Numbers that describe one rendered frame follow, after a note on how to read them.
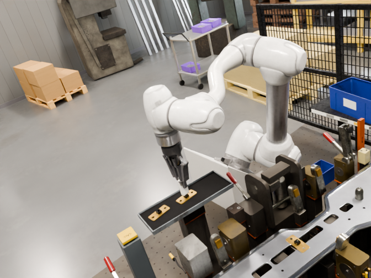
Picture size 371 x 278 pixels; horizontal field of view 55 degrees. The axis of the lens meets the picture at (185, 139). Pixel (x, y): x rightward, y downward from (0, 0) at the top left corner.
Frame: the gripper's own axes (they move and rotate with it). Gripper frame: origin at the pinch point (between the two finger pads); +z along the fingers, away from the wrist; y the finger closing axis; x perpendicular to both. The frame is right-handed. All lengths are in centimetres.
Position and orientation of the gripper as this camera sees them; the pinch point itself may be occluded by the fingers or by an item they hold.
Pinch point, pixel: (183, 186)
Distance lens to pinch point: 138.0
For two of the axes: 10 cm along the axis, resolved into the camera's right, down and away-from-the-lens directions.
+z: 2.3, 8.5, 4.7
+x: -7.4, 4.7, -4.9
